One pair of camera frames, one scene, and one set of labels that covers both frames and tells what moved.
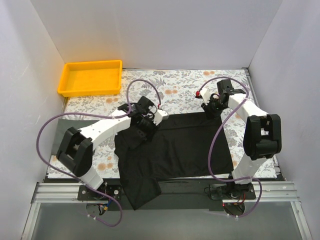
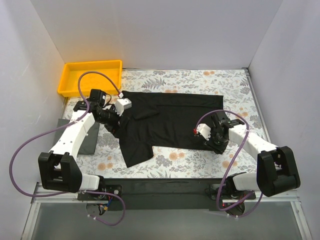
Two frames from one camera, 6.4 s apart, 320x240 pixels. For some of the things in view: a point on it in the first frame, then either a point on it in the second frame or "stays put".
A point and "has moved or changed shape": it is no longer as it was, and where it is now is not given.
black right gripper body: [208, 110] -> [213, 145]
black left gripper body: [139, 133] -> [113, 125]
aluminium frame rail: [266, 192] stays put
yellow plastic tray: [90, 78] stays put
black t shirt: [185, 144] has moved or changed shape
